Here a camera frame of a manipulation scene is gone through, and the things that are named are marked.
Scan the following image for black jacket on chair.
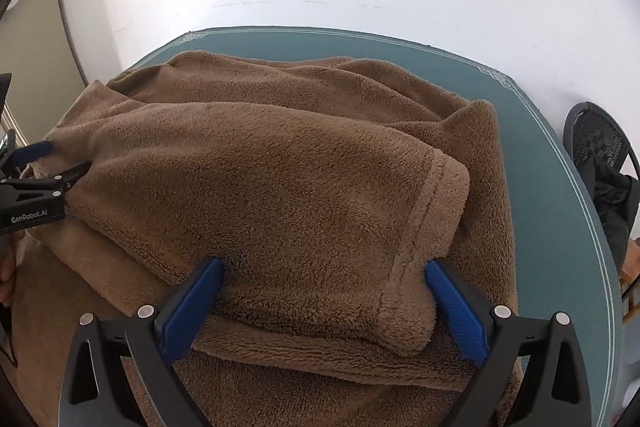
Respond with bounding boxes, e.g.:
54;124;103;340
578;156;639;272

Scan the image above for black mesh chair right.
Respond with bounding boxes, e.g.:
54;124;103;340
562;102;639;196

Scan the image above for teal table mat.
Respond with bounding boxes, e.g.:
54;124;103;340
137;27;623;426

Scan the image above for person left hand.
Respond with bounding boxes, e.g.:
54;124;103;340
0;231;25;307

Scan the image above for wooden bench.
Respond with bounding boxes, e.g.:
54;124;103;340
620;239;640;324

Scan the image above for brown fleece garment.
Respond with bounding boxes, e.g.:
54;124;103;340
8;52;516;426

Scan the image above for grey tall cabinet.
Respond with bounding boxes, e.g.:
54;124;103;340
1;0;85;143

